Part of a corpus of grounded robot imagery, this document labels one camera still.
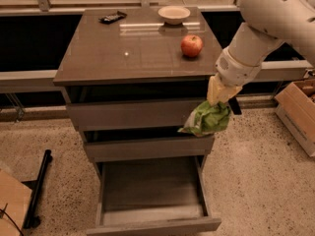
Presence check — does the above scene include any green rice chip bag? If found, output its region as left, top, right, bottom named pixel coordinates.
left=178, top=101, right=231, bottom=137

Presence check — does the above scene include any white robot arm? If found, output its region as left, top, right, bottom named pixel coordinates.
left=207, top=0, right=315, bottom=105

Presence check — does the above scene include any top grey drawer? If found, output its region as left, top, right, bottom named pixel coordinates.
left=67, top=98, right=203, bottom=131

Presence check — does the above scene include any grey drawer cabinet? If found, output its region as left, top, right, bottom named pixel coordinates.
left=53, top=6, right=237, bottom=169

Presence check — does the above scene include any bottom grey open drawer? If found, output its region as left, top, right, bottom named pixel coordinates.
left=87, top=156, right=221, bottom=236

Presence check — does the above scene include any middle grey drawer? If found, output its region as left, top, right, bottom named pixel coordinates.
left=85, top=134, right=215, bottom=162

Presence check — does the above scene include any black plug block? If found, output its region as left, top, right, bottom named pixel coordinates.
left=228, top=96, right=242, bottom=115

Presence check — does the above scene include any red apple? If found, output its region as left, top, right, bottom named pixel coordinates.
left=181, top=34, right=203, bottom=58

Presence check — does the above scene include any cardboard box right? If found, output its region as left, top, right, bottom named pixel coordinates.
left=276, top=79, right=315, bottom=156

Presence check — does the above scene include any white bowl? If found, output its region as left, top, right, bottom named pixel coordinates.
left=158, top=6, right=190, bottom=25

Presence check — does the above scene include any black snack bar wrapper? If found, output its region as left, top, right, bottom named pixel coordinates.
left=98, top=11, right=127, bottom=25

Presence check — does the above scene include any cardboard sheet left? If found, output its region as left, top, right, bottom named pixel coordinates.
left=0, top=170, right=32, bottom=236

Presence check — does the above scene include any black pole on floor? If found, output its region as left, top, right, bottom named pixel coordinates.
left=23, top=149, right=52, bottom=229

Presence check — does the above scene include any black cable left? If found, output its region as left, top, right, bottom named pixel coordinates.
left=0, top=203, right=25, bottom=236

